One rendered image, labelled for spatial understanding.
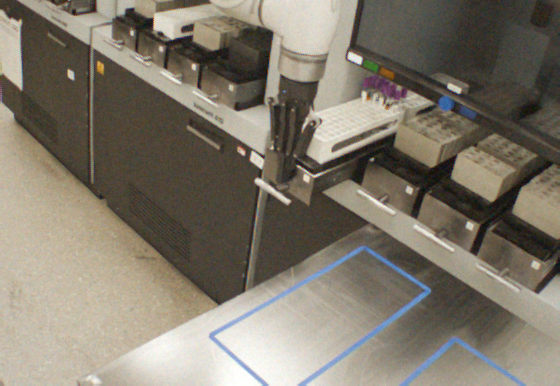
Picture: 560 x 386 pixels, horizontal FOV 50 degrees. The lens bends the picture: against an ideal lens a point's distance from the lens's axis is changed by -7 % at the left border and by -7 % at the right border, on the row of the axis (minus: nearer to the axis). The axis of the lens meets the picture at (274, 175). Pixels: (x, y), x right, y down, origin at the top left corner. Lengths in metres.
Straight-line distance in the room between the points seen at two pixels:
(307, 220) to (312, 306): 0.63
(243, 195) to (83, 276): 0.74
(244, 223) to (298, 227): 0.21
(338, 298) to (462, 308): 0.20
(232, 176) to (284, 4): 0.70
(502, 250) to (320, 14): 0.56
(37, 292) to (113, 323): 0.29
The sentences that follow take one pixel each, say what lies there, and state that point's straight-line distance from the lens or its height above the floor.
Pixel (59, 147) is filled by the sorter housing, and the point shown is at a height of 0.15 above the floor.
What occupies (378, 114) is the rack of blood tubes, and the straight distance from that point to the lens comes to 1.46.
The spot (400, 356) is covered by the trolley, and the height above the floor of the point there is 0.82.
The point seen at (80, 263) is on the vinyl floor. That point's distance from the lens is 2.27.
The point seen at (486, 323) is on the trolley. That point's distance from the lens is 1.03.
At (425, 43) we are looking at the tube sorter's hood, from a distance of 1.33.
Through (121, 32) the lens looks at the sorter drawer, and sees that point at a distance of 2.02.
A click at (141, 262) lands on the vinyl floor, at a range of 2.27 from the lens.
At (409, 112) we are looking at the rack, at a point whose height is 0.85.
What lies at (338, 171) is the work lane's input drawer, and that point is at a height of 0.79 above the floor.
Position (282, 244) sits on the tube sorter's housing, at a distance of 1.67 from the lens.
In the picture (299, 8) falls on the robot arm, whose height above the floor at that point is 1.15.
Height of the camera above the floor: 1.47
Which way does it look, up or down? 31 degrees down
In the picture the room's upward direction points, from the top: 9 degrees clockwise
